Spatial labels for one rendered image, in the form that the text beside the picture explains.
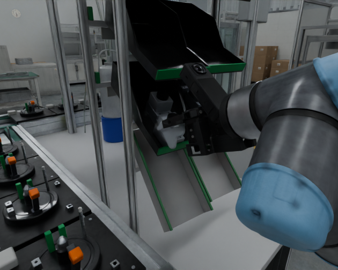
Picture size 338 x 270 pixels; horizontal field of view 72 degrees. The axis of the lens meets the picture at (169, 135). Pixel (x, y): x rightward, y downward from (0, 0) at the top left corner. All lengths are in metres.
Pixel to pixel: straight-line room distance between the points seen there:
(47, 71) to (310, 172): 7.70
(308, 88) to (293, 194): 0.11
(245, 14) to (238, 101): 1.63
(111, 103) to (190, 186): 0.83
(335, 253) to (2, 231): 0.70
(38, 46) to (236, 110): 10.77
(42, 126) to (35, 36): 9.39
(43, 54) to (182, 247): 10.57
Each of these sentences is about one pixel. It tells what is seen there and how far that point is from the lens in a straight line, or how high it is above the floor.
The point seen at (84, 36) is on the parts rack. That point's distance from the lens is 0.67.
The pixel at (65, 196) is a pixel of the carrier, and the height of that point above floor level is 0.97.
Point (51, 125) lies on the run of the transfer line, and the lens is 1.71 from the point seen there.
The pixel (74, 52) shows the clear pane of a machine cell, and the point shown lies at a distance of 9.39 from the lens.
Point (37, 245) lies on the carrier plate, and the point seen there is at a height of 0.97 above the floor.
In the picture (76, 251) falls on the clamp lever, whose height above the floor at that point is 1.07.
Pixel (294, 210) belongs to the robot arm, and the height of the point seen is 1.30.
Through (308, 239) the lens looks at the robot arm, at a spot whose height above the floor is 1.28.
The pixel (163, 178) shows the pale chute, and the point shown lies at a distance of 0.63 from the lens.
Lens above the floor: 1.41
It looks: 21 degrees down
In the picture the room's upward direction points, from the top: straight up
